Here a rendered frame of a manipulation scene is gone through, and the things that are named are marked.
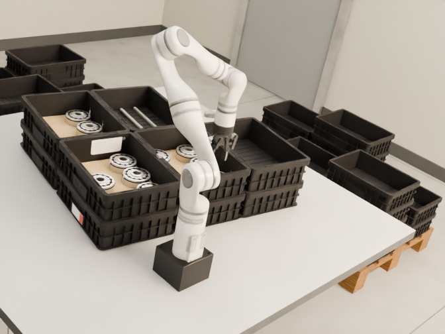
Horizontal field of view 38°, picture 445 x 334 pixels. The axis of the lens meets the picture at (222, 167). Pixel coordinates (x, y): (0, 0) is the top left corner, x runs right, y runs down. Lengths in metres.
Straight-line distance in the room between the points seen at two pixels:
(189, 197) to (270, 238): 0.59
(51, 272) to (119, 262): 0.22
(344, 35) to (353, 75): 0.32
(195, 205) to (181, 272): 0.24
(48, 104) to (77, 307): 1.05
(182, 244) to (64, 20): 4.26
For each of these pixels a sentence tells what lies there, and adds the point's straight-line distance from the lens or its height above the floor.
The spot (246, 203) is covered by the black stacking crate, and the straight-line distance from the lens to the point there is 2.48.
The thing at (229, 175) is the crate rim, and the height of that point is 0.92.
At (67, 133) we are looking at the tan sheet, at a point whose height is 0.83.
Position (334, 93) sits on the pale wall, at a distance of 5.41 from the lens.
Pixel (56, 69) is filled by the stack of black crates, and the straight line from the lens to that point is 4.05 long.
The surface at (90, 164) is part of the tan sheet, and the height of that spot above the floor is 0.83.
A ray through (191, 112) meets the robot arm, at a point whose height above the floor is 1.26.
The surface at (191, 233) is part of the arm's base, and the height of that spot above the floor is 0.91.
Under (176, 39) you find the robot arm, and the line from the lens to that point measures 1.98.
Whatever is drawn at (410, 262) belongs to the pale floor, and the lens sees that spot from 3.94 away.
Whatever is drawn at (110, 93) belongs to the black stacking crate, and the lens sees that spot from 2.87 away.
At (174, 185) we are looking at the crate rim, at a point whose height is 0.92.
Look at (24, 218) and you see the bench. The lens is 2.37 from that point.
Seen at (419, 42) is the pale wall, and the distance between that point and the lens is 4.97.
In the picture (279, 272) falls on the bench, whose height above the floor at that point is 0.70.
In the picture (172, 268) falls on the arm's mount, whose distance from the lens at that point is 2.08.
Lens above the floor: 2.04
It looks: 28 degrees down
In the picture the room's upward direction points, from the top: 12 degrees clockwise
